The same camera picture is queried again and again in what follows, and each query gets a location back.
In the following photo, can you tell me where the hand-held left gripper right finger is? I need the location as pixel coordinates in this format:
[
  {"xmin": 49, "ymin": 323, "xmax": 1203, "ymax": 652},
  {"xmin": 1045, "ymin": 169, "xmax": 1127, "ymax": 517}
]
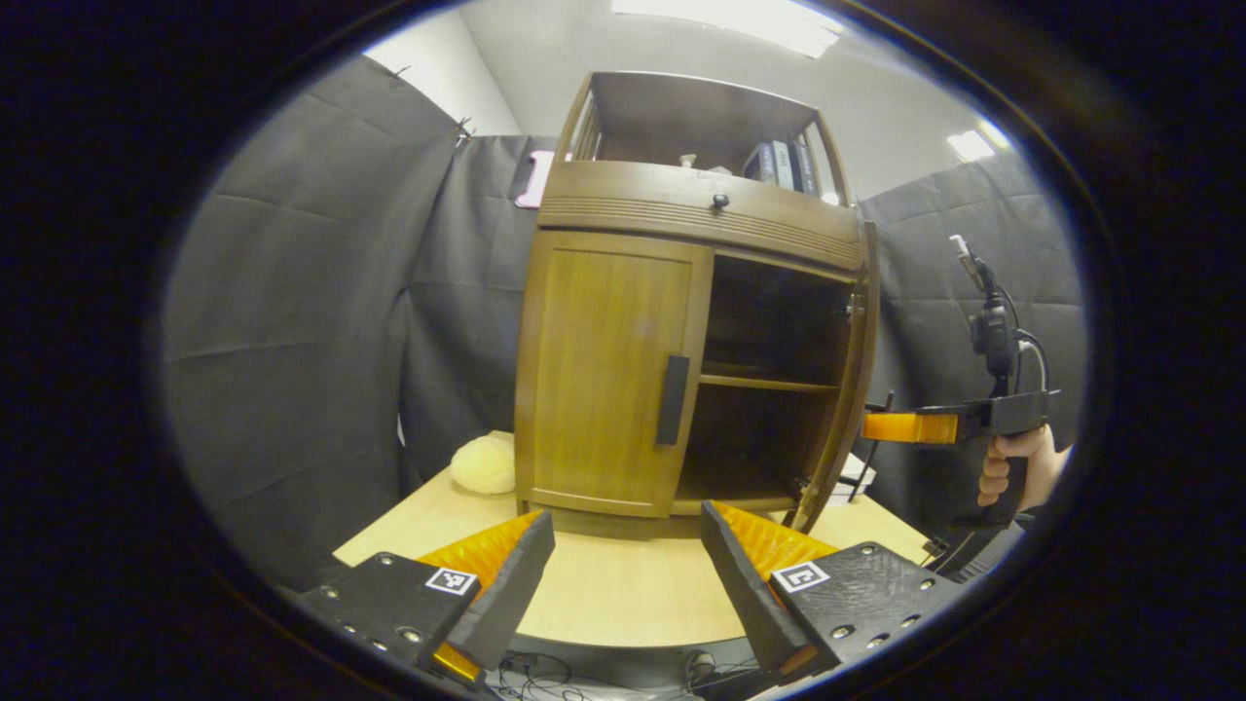
[{"xmin": 701, "ymin": 500, "xmax": 965, "ymax": 683}]

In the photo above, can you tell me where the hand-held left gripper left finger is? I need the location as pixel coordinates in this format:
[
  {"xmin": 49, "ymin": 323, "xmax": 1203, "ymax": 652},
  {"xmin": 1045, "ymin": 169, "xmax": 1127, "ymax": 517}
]
[{"xmin": 297, "ymin": 509, "xmax": 557, "ymax": 687}]

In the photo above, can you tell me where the wooden shoe cabinet door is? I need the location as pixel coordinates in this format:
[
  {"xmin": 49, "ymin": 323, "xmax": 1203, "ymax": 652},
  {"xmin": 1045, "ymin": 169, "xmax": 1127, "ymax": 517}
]
[
  {"xmin": 516, "ymin": 231, "xmax": 715, "ymax": 519},
  {"xmin": 790, "ymin": 222, "xmax": 882, "ymax": 535}
]

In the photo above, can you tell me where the black door handle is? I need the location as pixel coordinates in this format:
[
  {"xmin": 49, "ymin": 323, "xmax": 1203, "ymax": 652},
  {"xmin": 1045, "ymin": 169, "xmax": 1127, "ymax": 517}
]
[{"xmin": 655, "ymin": 355, "xmax": 691, "ymax": 446}]

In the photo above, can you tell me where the wooden double-door shoe cabinet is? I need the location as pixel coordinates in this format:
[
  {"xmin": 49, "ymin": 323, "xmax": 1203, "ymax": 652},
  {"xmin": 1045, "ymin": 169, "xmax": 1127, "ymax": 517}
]
[{"xmin": 514, "ymin": 70, "xmax": 882, "ymax": 535}]

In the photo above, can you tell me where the wooden cabinet shelf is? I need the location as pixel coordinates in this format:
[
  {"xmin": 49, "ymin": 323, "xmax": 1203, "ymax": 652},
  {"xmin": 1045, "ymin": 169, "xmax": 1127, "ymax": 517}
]
[{"xmin": 699, "ymin": 362, "xmax": 844, "ymax": 394}]

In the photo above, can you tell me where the wooden cabinet drawer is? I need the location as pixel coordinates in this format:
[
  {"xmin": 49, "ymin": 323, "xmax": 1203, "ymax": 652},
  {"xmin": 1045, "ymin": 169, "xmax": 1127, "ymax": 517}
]
[{"xmin": 537, "ymin": 161, "xmax": 867, "ymax": 272}]

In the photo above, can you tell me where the pale yellow plush toy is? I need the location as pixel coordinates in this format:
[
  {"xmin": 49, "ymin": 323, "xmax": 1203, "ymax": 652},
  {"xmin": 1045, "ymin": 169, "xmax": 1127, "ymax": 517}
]
[{"xmin": 450, "ymin": 433, "xmax": 518, "ymax": 496}]

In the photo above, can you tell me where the small ceiling light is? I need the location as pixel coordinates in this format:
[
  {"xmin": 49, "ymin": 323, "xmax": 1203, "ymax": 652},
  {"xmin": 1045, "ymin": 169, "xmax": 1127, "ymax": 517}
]
[{"xmin": 947, "ymin": 129, "xmax": 997, "ymax": 164}]

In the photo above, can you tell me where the large ceiling light panel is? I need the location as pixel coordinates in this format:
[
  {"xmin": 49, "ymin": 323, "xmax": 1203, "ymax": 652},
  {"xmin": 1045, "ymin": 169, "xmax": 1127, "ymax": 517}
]
[{"xmin": 611, "ymin": 0, "xmax": 844, "ymax": 59}]

